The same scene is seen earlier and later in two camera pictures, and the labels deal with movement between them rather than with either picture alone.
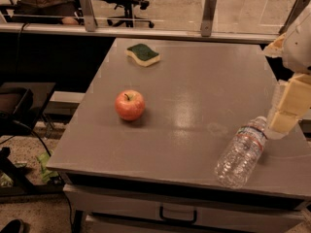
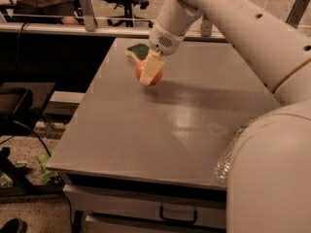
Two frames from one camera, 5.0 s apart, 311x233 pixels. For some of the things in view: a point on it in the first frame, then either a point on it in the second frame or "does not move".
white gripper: x=298 y=50 to x=165 y=41
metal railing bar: x=140 y=33 does not move
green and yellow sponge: x=143 y=54 does not move
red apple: x=129 y=105 to x=139 y=69
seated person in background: x=50 y=4 does not move
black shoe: x=16 y=225 does not move
